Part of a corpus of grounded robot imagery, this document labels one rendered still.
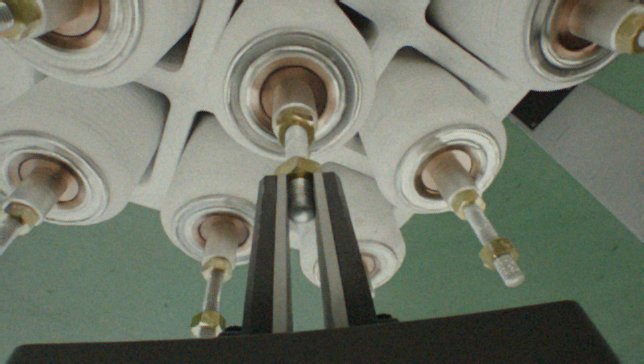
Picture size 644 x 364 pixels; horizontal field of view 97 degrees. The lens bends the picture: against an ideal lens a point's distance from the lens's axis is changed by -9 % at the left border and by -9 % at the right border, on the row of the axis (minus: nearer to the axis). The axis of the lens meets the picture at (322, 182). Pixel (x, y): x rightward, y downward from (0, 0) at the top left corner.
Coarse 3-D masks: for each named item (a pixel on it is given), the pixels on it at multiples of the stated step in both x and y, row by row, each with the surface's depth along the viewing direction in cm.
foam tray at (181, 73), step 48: (240, 0) 27; (336, 0) 30; (384, 0) 21; (0, 48) 20; (192, 48) 22; (384, 48) 23; (432, 48) 23; (0, 96) 22; (192, 96) 24; (480, 96) 28; (144, 192) 29
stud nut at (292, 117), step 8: (288, 112) 14; (296, 112) 14; (304, 112) 14; (280, 120) 14; (288, 120) 14; (296, 120) 14; (304, 120) 14; (312, 120) 14; (280, 128) 14; (304, 128) 14; (312, 128) 14; (280, 136) 14; (312, 136) 14; (280, 144) 15
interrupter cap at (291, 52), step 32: (288, 32) 15; (320, 32) 15; (256, 64) 16; (288, 64) 16; (320, 64) 16; (352, 64) 16; (224, 96) 16; (256, 96) 17; (320, 96) 17; (352, 96) 17; (256, 128) 18; (320, 128) 18
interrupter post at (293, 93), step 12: (288, 84) 16; (300, 84) 16; (276, 96) 16; (288, 96) 15; (300, 96) 15; (312, 96) 16; (276, 108) 15; (288, 108) 14; (300, 108) 14; (312, 108) 15; (276, 132) 15
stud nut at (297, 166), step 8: (288, 160) 11; (296, 160) 11; (304, 160) 11; (312, 160) 12; (280, 168) 11; (288, 168) 11; (296, 168) 11; (304, 168) 11; (312, 168) 11; (320, 168) 11; (288, 176) 11; (296, 176) 11; (304, 176) 11; (312, 176) 11
